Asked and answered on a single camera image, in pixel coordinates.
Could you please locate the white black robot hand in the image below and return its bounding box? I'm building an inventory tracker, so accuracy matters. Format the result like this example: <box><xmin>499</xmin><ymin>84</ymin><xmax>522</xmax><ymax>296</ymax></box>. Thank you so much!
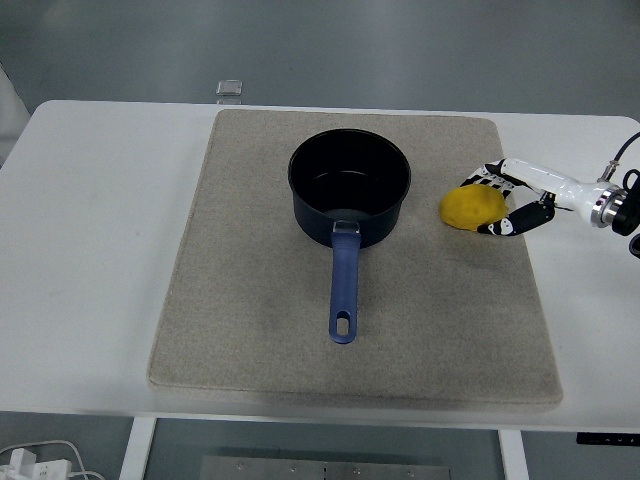
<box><xmin>462</xmin><ymin>156</ymin><xmax>603</xmax><ymax>238</ymax></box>

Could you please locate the black table control panel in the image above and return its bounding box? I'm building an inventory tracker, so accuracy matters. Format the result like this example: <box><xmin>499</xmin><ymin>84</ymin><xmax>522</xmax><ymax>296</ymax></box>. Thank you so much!
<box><xmin>575</xmin><ymin>432</ymin><xmax>640</xmax><ymax>445</ymax></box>

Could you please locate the white table leg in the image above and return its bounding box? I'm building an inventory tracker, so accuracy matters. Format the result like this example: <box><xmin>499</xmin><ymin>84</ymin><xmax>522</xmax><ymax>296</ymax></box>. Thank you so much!
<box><xmin>498</xmin><ymin>429</ymin><xmax>530</xmax><ymax>480</ymax></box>
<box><xmin>119</xmin><ymin>416</ymin><xmax>157</xmax><ymax>480</ymax></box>

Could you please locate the beige fabric mat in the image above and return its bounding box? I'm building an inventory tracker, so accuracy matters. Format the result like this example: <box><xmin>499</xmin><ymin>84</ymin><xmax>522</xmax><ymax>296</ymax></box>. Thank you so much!
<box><xmin>146</xmin><ymin>109</ymin><xmax>565</xmax><ymax>409</ymax></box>

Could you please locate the grey metal plate with screws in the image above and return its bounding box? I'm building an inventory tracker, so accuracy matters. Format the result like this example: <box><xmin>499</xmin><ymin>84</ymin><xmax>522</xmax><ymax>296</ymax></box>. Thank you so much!
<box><xmin>200</xmin><ymin>455</ymin><xmax>456</xmax><ymax>480</ymax></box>

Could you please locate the white power strip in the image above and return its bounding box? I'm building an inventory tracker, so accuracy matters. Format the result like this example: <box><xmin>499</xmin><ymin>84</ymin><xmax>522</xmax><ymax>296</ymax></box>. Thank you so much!
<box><xmin>0</xmin><ymin>447</ymin><xmax>72</xmax><ymax>480</ymax></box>

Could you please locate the blue pot with handle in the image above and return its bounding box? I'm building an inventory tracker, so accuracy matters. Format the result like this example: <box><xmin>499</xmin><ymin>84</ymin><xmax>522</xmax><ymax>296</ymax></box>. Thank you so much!
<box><xmin>287</xmin><ymin>128</ymin><xmax>413</xmax><ymax>345</ymax></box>

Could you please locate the white cable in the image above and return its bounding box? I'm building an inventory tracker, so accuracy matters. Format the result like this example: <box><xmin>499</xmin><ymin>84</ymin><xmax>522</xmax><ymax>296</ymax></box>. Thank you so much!
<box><xmin>0</xmin><ymin>439</ymin><xmax>103</xmax><ymax>480</ymax></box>

